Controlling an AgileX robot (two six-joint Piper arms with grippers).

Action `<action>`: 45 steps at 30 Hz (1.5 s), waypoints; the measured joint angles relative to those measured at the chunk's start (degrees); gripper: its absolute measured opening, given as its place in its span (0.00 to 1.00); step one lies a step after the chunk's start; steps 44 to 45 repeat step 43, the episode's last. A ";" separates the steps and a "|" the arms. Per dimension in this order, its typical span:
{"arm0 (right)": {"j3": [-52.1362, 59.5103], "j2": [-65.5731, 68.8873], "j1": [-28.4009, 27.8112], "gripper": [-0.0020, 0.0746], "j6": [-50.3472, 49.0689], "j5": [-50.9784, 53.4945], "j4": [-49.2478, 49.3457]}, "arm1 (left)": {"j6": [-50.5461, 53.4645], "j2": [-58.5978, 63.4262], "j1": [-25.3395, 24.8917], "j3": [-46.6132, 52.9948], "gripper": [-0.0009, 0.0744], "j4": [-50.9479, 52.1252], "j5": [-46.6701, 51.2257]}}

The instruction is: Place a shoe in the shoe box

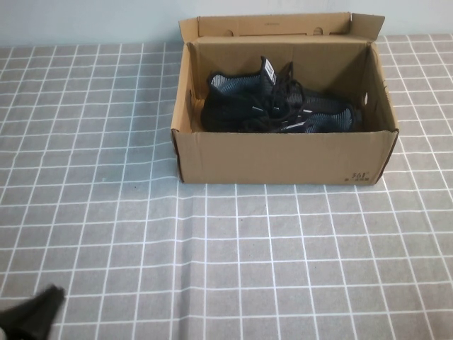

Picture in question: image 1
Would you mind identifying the grey white-grid tablecloth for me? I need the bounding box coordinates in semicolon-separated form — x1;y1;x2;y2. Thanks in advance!
0;33;453;340

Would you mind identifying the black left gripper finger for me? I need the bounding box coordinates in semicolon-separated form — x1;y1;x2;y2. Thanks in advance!
6;285;67;340
0;285;56;330

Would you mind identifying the black knit sneaker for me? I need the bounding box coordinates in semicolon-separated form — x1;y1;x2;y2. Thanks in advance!
240;106;364;135
201;55;355;132

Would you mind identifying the brown cardboard shoe box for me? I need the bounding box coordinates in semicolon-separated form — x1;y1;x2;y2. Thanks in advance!
170;12;400;185

